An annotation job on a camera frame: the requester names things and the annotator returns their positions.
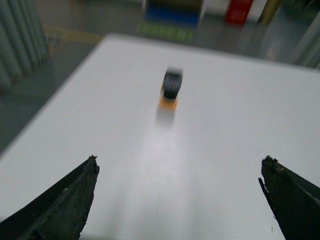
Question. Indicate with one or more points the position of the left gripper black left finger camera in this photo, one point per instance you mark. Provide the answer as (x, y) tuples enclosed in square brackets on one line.
[(59, 213)]

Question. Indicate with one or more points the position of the yellow push button switch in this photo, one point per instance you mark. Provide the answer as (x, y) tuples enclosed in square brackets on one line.
[(170, 87)]

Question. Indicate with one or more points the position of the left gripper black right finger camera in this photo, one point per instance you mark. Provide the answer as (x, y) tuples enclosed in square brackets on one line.
[(294, 201)]

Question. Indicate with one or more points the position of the grey curtain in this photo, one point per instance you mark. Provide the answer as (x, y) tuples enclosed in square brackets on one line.
[(23, 47)]

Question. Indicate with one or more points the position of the red fire extinguisher box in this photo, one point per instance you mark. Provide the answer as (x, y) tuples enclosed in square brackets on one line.
[(237, 11)]

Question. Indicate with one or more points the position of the green floor sign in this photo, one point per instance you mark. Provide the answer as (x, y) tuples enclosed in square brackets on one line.
[(165, 32)]

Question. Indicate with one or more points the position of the blue floor mat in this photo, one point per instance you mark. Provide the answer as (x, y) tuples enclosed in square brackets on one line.
[(170, 15)]

